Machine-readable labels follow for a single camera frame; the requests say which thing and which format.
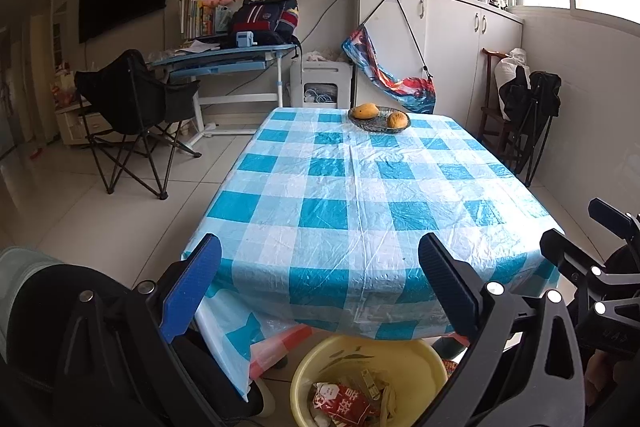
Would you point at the red white snack wrapper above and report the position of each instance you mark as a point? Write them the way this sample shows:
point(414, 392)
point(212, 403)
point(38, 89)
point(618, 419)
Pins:
point(345, 407)

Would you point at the row of books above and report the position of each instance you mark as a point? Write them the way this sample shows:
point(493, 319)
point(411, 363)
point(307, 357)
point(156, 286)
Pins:
point(195, 17)

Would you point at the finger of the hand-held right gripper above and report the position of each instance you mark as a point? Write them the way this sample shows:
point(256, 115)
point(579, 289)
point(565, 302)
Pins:
point(610, 217)
point(560, 249)

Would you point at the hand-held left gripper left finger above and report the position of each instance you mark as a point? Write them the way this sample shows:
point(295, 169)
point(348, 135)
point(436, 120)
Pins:
point(192, 287)

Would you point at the colourful printed hanging cloth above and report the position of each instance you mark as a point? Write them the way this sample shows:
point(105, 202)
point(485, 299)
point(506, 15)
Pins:
point(400, 92)

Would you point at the yellow plastic basin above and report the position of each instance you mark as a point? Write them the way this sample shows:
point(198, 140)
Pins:
point(400, 357)

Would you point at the black folding camping chair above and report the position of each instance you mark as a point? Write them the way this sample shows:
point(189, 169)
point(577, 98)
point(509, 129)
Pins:
point(145, 92)

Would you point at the blue white checkered tablecloth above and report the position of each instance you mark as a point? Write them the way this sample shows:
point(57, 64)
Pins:
point(360, 187)

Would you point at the white crumpled cloth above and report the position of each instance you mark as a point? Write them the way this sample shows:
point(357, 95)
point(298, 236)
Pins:
point(317, 57)

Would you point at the white bag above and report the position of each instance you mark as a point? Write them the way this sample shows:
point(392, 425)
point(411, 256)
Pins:
point(505, 72)

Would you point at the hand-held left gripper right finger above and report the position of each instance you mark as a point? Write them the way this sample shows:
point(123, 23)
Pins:
point(447, 292)

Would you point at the folded black chair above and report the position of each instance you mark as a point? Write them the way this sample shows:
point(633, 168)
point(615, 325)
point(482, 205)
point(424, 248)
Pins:
point(535, 97)

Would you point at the white cabinet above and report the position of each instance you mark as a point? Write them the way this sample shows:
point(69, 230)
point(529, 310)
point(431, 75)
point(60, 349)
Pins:
point(450, 37)

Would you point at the person's right hand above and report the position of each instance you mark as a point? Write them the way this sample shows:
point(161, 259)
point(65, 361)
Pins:
point(599, 374)

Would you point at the white television stand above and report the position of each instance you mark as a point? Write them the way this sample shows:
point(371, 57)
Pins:
point(75, 127)

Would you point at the white papers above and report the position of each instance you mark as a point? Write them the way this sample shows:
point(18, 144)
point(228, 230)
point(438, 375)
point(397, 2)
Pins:
point(200, 46)

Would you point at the ribbed glass plate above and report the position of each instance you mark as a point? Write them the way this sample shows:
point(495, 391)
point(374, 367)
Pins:
point(375, 127)

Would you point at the blue glass-top desk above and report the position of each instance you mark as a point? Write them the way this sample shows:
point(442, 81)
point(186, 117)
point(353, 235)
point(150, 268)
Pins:
point(225, 57)

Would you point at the yellow mango with dark spot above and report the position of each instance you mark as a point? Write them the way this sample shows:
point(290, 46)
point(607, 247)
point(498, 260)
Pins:
point(365, 111)

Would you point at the rough-skinned yellow mango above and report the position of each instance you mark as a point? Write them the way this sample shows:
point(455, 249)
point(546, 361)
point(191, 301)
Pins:
point(396, 119)

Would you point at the dark wooden chair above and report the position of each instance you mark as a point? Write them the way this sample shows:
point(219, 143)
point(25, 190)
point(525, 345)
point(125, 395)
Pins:
point(492, 113)

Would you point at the pink plush toy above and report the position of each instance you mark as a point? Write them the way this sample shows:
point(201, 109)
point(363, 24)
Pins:
point(220, 0)

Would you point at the blue pencil sharpener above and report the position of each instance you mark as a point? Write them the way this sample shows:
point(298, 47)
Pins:
point(245, 39)

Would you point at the dark striped backpack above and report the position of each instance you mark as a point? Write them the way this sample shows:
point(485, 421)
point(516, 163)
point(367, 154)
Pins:
point(265, 22)

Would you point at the white plastic stool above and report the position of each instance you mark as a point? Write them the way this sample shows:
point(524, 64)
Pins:
point(325, 72)

